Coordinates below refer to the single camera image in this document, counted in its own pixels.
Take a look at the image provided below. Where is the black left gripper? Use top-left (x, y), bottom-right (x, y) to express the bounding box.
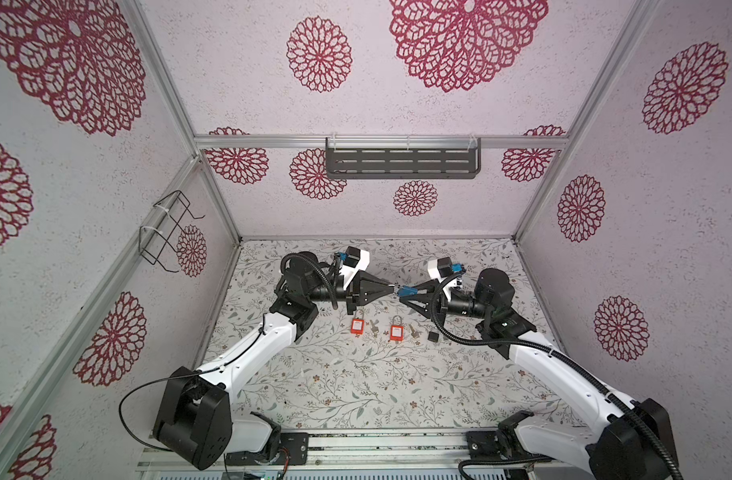
top-left (308, 272), bottom-right (393, 316)

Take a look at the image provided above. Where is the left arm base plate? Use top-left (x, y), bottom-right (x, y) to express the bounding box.
top-left (226, 432), bottom-right (310, 467)

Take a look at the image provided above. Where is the red padlock with warning label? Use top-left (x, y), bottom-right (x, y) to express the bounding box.
top-left (350, 310), bottom-right (365, 335)

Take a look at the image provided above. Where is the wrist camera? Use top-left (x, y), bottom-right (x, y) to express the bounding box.
top-left (338, 246), bottom-right (371, 289)
top-left (427, 257), bottom-right (466, 286)

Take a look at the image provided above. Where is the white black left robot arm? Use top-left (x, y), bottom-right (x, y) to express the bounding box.
top-left (143, 247), bottom-right (395, 470)

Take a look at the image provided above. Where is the grey metal wall shelf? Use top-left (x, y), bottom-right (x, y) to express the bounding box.
top-left (324, 137), bottom-right (482, 180)

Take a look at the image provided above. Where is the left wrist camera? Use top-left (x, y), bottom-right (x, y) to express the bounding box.
top-left (338, 246), bottom-right (371, 289)

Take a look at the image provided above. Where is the blue padlock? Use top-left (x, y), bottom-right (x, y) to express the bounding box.
top-left (395, 286), bottom-right (418, 298)

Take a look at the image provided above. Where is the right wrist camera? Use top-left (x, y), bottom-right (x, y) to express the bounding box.
top-left (427, 257), bottom-right (466, 286)

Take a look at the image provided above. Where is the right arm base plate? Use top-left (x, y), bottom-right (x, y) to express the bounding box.
top-left (465, 430), bottom-right (551, 465)

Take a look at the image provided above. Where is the aluminium front rail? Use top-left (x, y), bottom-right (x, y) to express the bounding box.
top-left (136, 427), bottom-right (642, 472)

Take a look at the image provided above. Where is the red padlock with property label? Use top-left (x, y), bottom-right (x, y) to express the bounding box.
top-left (389, 316), bottom-right (404, 342)

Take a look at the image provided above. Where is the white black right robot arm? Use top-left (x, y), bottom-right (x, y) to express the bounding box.
top-left (398, 259), bottom-right (683, 479)

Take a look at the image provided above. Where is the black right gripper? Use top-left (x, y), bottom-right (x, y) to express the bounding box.
top-left (401, 282), bottom-right (493, 330)

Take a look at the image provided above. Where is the black wire wall basket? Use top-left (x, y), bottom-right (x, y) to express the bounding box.
top-left (137, 190), bottom-right (208, 278)

